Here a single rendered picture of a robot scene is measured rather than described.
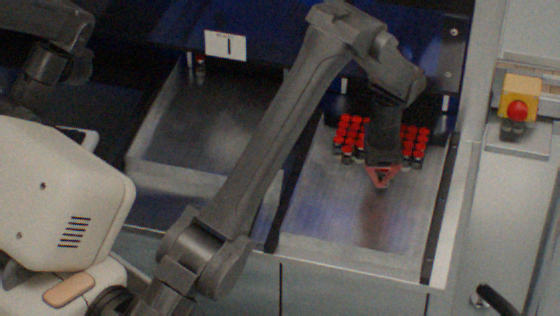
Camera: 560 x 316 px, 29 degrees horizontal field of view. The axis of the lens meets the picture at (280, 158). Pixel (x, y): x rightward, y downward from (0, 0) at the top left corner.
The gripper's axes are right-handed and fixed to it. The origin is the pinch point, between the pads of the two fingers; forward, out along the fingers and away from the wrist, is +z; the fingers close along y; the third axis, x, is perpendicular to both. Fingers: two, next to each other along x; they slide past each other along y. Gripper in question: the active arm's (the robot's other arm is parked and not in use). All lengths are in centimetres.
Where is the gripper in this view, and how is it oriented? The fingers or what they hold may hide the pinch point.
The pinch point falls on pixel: (378, 176)
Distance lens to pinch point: 207.2
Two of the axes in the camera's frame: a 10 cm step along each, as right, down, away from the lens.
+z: -0.2, 7.3, 6.8
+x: -10.0, -0.1, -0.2
